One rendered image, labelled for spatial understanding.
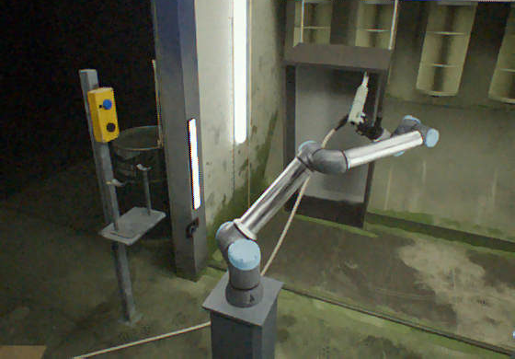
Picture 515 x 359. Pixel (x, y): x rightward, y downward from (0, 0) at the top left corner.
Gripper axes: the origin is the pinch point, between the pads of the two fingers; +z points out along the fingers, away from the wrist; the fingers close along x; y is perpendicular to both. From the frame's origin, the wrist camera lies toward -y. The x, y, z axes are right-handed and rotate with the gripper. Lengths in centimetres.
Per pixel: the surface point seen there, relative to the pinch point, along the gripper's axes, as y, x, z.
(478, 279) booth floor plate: 62, 9, -176
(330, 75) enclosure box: 28, 55, 8
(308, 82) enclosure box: 42, 54, 16
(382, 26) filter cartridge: 21, 143, -16
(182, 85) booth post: 53, -5, 83
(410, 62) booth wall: 40, 163, -65
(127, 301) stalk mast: 145, -103, 39
